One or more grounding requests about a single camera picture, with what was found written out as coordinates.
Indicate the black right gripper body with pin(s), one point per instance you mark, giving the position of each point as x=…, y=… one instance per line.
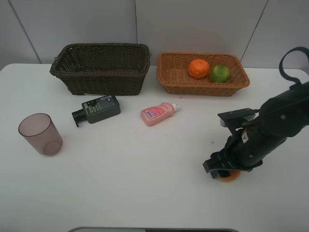
x=247, y=148

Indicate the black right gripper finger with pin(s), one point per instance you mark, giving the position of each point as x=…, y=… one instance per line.
x=218, y=165
x=234, y=120

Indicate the green papaya fruit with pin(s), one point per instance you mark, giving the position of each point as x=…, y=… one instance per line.
x=220, y=74

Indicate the orange tangerine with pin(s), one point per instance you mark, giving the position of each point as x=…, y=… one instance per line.
x=198, y=68

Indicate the pink lotion bottle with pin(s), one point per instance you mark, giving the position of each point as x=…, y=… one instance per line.
x=156, y=114

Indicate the translucent purple plastic cup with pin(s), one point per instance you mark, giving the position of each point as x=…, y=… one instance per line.
x=40, y=132

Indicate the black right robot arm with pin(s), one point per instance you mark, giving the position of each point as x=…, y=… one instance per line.
x=286, y=114

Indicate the orange wicker basket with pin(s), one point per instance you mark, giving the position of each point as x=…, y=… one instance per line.
x=173, y=75

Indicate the dark green pump bottle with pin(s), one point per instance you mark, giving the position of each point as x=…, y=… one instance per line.
x=97, y=110

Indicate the dark brown wicker basket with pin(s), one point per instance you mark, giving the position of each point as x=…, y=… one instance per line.
x=102, y=68

